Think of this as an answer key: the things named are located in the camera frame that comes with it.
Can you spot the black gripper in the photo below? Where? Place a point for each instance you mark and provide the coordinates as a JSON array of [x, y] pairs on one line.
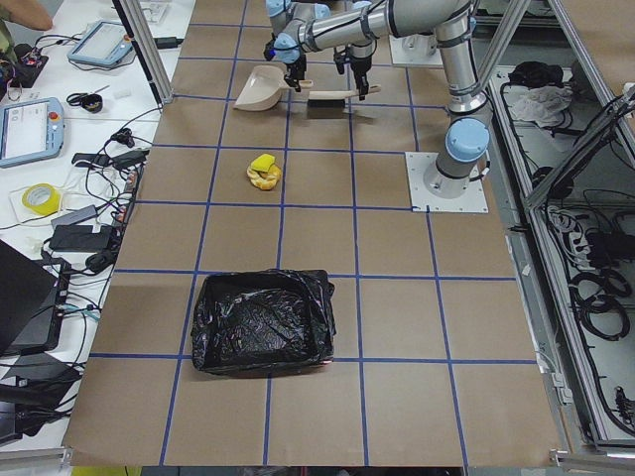
[[360, 67], [293, 62]]

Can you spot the white plastic dustpan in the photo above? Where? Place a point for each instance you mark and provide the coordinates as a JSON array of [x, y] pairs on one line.
[[264, 87]]

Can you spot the white hand brush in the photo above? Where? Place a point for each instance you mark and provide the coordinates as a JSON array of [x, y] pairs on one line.
[[337, 98]]

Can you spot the yellow sponge piece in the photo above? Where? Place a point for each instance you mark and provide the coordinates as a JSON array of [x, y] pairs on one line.
[[263, 163]]

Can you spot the orange bread roll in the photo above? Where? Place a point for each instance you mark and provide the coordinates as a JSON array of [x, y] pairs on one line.
[[265, 180]]

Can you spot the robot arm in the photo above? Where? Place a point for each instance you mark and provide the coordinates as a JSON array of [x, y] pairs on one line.
[[353, 36], [293, 35]]

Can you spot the black lined trash bin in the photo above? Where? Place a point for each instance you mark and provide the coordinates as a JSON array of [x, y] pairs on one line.
[[263, 321]]

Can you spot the white crumpled cloth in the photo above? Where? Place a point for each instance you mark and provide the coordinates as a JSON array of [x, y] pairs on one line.
[[544, 106]]

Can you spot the far teach pendant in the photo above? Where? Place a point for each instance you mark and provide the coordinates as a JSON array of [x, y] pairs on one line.
[[104, 45]]

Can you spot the teach pendant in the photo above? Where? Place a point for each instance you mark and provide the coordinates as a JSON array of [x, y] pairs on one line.
[[104, 45], [31, 131]]

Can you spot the near teach pendant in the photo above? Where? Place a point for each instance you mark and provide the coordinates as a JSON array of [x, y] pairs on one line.
[[31, 131]]

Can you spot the yellow tape roll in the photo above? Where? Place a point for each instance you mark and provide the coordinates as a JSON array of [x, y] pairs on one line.
[[42, 199]]

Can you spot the black power adapter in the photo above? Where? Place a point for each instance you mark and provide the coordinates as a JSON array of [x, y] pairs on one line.
[[80, 238]]

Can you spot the black laptop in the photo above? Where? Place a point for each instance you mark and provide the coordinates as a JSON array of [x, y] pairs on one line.
[[32, 295]]

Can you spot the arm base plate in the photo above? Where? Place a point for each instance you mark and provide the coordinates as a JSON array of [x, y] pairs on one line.
[[431, 191]]

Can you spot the aluminium frame post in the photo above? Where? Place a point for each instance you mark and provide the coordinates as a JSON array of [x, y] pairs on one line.
[[133, 19]]

